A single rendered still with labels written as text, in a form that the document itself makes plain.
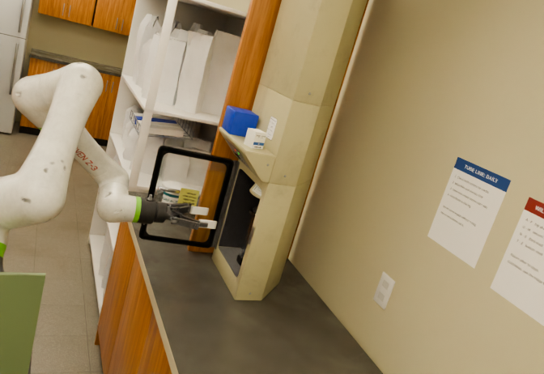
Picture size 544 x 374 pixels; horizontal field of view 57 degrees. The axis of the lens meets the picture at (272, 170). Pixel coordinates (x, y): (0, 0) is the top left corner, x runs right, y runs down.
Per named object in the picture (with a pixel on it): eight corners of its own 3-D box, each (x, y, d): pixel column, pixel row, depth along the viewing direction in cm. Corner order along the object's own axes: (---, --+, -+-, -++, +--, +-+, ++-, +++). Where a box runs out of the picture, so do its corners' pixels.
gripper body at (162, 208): (158, 206, 174) (184, 210, 178) (154, 197, 182) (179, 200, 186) (153, 226, 176) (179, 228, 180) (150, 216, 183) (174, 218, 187)
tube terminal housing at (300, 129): (263, 261, 224) (312, 95, 205) (293, 302, 196) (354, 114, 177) (210, 257, 213) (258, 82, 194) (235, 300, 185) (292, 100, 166)
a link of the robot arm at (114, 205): (93, 227, 170) (99, 206, 163) (94, 200, 178) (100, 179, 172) (134, 231, 176) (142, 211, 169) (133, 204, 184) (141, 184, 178)
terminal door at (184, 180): (210, 248, 210) (235, 159, 200) (138, 238, 200) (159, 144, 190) (210, 248, 211) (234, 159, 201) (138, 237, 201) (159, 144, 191)
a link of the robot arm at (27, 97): (32, 90, 140) (45, 62, 147) (-4, 100, 143) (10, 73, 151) (72, 133, 153) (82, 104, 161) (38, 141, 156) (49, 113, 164)
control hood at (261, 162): (239, 155, 202) (245, 131, 199) (269, 183, 174) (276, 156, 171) (212, 150, 197) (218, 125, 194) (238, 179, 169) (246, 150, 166)
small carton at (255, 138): (254, 145, 180) (258, 129, 178) (262, 149, 176) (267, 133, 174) (243, 143, 176) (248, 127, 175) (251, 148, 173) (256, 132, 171)
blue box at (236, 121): (244, 131, 198) (250, 110, 196) (252, 138, 189) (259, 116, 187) (221, 127, 194) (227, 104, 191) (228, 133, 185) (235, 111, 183)
